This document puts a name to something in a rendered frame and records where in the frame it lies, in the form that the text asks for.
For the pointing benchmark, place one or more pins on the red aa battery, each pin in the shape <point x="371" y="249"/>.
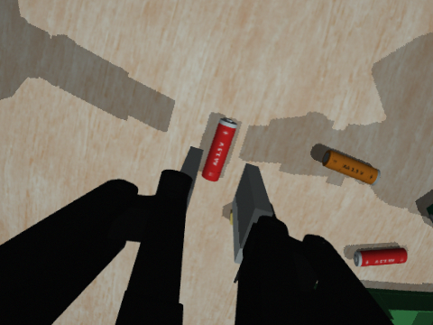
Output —
<point x="219" y="148"/>
<point x="380" y="257"/>

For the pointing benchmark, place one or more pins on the green three-compartment bin rack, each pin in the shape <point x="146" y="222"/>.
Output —
<point x="400" y="306"/>

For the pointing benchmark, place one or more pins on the green 9v battery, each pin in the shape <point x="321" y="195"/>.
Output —
<point x="430" y="212"/>

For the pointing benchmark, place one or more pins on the orange aa battery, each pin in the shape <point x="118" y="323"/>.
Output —
<point x="351" y="167"/>

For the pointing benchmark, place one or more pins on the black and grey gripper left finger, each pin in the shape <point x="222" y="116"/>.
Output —
<point x="46" y="267"/>

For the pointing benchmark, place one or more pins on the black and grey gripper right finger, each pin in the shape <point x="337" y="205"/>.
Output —
<point x="268" y="290"/>

